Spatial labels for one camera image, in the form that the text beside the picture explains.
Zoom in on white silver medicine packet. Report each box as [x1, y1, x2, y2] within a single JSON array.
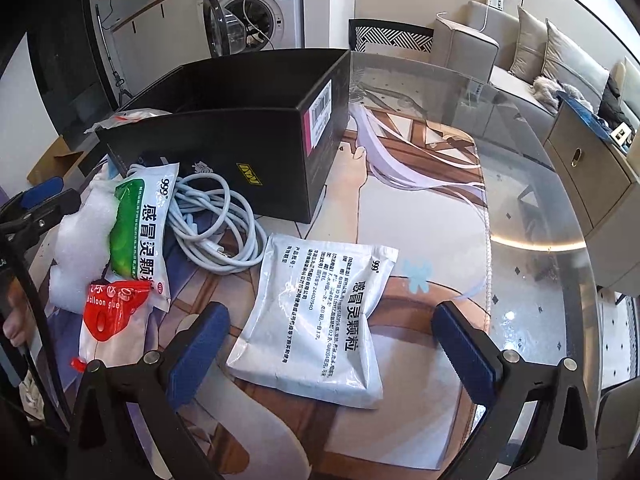
[[226, 232, 400, 410]]

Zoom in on white foam bag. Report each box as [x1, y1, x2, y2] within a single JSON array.
[[48, 180, 121, 313]]

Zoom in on person's left hand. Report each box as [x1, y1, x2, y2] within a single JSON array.
[[1, 305, 27, 347]]

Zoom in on red white glue packet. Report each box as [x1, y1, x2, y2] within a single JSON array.
[[72, 280, 153, 373]]

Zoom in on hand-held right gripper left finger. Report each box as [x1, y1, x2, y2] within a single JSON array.
[[65, 301, 232, 480]]

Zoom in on black cardboard box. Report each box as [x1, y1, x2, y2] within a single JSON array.
[[95, 49, 352, 225]]

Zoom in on clear red-edged plastic packet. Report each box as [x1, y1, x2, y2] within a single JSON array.
[[85, 108, 171, 133]]

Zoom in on grey fur throw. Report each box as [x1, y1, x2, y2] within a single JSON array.
[[531, 76, 563, 111]]

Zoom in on dark jacket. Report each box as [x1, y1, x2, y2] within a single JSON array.
[[597, 75, 631, 121]]

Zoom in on brown cardboard box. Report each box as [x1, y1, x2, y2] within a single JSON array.
[[27, 135, 86, 186]]

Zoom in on white coiled power cable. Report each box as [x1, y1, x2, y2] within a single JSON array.
[[167, 172, 268, 273]]

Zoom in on white washing machine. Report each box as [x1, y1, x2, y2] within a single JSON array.
[[196, 0, 306, 58]]

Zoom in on mop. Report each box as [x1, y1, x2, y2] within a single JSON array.
[[95, 2, 131, 106]]

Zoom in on light sofa pillow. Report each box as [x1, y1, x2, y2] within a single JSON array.
[[620, 57, 640, 116]]

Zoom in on beige sofa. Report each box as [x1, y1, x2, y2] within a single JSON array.
[[432, 0, 640, 136]]

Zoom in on beige side cabinet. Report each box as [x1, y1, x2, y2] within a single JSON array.
[[542, 95, 640, 288]]

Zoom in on white kitchen counter cabinet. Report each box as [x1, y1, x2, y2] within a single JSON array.
[[110, 0, 206, 101]]

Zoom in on black patterned chair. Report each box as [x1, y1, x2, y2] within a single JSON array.
[[348, 19, 435, 53]]

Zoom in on green white medicine packet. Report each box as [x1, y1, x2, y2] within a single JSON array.
[[104, 161, 181, 311]]

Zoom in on printed table mat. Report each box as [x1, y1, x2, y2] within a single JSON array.
[[20, 105, 493, 480]]

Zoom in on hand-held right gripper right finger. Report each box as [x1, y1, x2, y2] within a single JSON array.
[[432, 301, 601, 480]]

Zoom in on blue printed board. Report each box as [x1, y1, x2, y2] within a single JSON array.
[[557, 91, 640, 148]]

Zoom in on thin white cable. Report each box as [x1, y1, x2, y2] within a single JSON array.
[[242, 0, 281, 41]]

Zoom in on grey sofa pillow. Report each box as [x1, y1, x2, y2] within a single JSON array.
[[540, 18, 611, 96], [509, 6, 548, 78]]

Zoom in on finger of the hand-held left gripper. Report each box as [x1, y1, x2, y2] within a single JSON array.
[[0, 176, 83, 241]]

